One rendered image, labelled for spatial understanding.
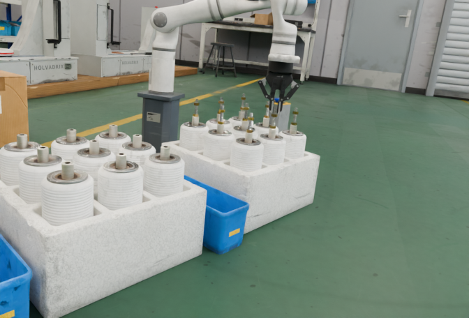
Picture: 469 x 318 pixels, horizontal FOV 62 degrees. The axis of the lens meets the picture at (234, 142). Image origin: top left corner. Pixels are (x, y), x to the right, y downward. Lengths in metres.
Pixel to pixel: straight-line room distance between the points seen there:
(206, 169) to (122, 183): 0.40
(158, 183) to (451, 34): 5.81
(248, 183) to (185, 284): 0.33
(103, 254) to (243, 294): 0.32
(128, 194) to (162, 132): 0.76
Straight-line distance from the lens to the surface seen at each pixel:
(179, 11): 1.56
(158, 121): 1.60
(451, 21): 6.44
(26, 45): 3.39
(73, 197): 0.81
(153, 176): 0.93
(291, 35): 1.20
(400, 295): 1.07
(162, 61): 1.59
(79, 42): 3.96
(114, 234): 0.85
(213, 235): 1.05
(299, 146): 1.33
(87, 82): 3.56
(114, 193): 0.87
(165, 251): 0.96
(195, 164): 1.24
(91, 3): 3.89
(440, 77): 6.44
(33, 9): 3.49
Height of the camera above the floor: 0.55
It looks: 15 degrees down
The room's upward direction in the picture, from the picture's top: 6 degrees clockwise
